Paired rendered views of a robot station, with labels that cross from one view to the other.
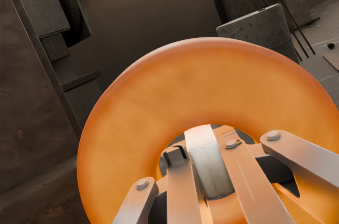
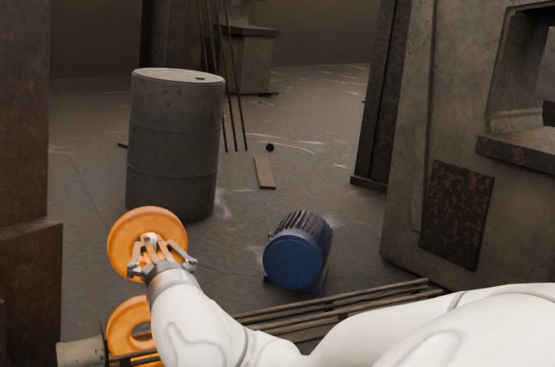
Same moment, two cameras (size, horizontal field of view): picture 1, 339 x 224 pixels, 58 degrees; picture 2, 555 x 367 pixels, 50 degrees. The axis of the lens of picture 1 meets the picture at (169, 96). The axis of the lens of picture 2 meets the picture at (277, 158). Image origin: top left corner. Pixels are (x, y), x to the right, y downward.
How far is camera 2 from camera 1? 105 cm
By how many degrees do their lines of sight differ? 28
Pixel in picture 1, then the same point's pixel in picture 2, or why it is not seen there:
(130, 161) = (130, 235)
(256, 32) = (182, 104)
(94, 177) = (117, 237)
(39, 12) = not seen: outside the picture
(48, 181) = (37, 229)
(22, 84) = (35, 165)
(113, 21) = not seen: outside the picture
